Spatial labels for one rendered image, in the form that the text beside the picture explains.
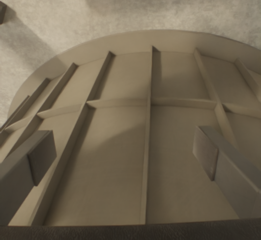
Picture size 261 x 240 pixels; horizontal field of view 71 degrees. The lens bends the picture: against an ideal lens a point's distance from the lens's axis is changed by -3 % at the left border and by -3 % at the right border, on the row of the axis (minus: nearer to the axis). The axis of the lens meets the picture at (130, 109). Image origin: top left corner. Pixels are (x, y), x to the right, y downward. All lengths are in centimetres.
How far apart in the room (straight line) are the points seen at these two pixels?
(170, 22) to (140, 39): 14
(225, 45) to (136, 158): 66
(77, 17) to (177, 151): 70
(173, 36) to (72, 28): 45
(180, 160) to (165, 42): 56
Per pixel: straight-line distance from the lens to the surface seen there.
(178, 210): 38
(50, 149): 17
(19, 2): 101
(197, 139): 16
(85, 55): 94
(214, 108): 58
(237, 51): 95
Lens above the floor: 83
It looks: 49 degrees down
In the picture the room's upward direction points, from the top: 171 degrees counter-clockwise
